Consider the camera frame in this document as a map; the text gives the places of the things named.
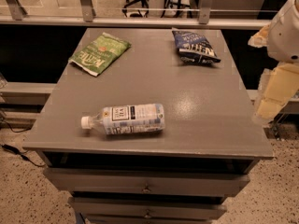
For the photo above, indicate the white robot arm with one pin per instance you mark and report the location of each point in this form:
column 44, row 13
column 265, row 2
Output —
column 278, row 86

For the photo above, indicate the blue chip bag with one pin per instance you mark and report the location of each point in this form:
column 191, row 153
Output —
column 194, row 48

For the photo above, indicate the green chip bag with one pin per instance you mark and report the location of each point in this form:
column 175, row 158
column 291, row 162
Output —
column 98, row 55

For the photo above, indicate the clear plastic water bottle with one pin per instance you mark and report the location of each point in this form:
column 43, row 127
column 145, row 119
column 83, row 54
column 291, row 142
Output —
column 127, row 119

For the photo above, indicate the grey drawer cabinet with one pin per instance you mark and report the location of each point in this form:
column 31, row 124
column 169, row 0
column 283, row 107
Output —
column 152, row 140

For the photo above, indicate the upper grey drawer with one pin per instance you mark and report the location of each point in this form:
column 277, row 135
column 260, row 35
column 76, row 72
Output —
column 138, row 182

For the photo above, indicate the grey drawer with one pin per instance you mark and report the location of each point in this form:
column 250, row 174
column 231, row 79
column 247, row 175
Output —
column 138, row 182
column 146, row 209

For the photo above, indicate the black office chair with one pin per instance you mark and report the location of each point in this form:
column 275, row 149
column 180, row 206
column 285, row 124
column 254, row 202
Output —
column 137, row 0

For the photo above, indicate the lower grey drawer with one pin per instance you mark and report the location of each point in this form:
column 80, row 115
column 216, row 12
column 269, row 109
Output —
column 146, row 209

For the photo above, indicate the metal railing frame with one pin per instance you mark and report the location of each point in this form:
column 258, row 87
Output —
column 210, row 14

